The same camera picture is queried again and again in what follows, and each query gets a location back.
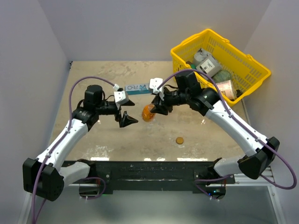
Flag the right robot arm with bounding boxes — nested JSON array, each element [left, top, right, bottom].
[[149, 71, 280, 183]]

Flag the orange cap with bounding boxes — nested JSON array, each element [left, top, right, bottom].
[[176, 137, 184, 145]]

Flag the teal toothpaste box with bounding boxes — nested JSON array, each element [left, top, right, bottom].
[[125, 84, 151, 95]]

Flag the orange bottle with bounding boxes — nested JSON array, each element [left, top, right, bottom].
[[142, 104, 155, 122]]

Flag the grey pouch with label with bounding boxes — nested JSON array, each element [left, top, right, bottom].
[[193, 48, 222, 77]]

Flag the aluminium rail frame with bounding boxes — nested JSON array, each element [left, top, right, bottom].
[[17, 163, 283, 224]]

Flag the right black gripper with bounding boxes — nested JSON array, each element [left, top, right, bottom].
[[151, 86, 190, 115]]

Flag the small black item in basket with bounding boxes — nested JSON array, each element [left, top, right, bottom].
[[236, 90, 243, 98]]

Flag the purple cable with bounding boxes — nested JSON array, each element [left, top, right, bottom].
[[31, 76, 117, 224], [157, 69, 297, 201]]

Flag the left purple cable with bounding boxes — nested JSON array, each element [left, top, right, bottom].
[[31, 76, 117, 224]]

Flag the green round netted item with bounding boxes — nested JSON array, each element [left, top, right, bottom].
[[212, 69, 232, 83]]

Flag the green item in basket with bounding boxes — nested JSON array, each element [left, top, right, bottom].
[[190, 64, 196, 70]]

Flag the pink cup package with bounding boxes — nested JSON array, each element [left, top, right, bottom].
[[217, 80, 236, 101]]

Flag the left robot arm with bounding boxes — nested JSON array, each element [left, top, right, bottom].
[[22, 85, 138, 201]]

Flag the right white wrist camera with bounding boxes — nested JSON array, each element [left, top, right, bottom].
[[149, 78, 164, 100]]

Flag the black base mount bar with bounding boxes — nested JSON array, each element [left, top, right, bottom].
[[75, 161, 235, 198]]

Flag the yellow plastic basket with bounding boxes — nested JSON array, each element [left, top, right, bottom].
[[171, 29, 271, 107]]

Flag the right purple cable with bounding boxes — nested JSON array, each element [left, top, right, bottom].
[[157, 69, 297, 201]]

